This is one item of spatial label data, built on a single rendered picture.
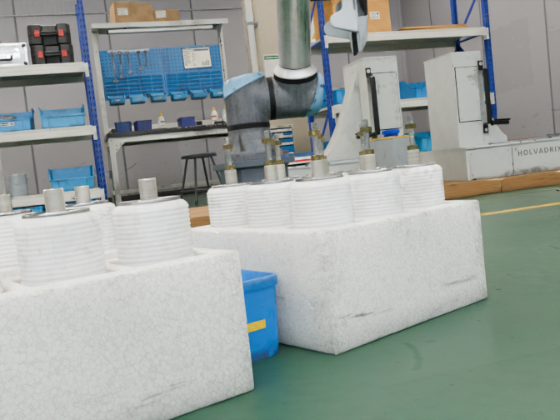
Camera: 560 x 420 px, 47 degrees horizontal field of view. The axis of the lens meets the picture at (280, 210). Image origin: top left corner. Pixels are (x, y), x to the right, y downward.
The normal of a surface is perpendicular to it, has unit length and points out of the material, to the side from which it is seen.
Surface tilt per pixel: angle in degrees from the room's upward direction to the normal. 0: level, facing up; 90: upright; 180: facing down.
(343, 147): 90
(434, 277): 90
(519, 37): 90
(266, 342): 92
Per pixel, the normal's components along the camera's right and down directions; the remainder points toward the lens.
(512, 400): -0.11, -0.99
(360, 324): 0.64, -0.02
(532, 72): -0.95, 0.12
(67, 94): 0.30, 0.04
